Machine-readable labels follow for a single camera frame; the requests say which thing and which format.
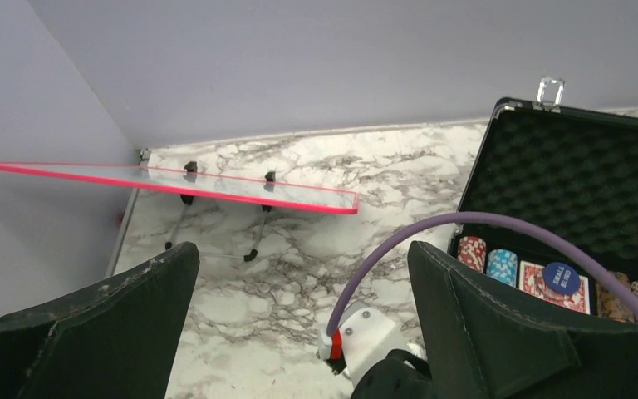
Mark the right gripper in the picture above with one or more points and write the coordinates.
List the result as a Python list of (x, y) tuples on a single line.
[(400, 375)]

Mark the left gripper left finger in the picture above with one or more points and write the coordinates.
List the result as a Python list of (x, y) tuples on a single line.
[(113, 339)]

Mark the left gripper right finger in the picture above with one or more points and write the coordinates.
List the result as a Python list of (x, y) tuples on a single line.
[(485, 339)]

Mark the red playing card deck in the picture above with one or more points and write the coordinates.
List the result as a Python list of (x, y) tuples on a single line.
[(530, 281)]

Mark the light blue chip stack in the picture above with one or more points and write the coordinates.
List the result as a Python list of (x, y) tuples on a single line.
[(502, 265)]

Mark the red white chip stack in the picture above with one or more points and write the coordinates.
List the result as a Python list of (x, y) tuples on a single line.
[(472, 252)]

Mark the blue small blind button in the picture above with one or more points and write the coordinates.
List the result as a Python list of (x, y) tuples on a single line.
[(561, 278)]

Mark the orange black chip stack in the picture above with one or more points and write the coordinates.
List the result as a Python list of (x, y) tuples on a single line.
[(610, 307)]

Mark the black poker chip case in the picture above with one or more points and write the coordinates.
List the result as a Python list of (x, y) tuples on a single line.
[(572, 172)]

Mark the pink acrylic sheet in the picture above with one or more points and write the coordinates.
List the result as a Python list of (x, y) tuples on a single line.
[(263, 191)]

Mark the metal wire stand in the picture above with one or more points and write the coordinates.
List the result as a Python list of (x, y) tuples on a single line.
[(188, 209)]

